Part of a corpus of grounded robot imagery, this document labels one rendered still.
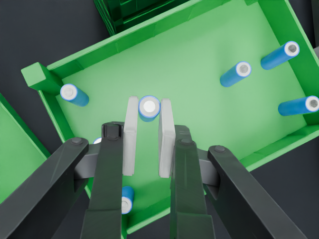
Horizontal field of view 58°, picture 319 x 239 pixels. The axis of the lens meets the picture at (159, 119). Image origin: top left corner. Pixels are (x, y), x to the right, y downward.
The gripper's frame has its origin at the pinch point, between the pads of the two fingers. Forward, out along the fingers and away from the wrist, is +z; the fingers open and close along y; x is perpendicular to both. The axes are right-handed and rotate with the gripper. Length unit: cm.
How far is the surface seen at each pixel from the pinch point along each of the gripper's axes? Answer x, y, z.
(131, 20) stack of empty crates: 5.3, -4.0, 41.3
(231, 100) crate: -2.3, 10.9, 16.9
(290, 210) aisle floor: -45, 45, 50
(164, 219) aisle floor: -49, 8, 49
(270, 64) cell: 2.7, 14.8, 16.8
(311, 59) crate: 4.0, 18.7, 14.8
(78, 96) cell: -1.3, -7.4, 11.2
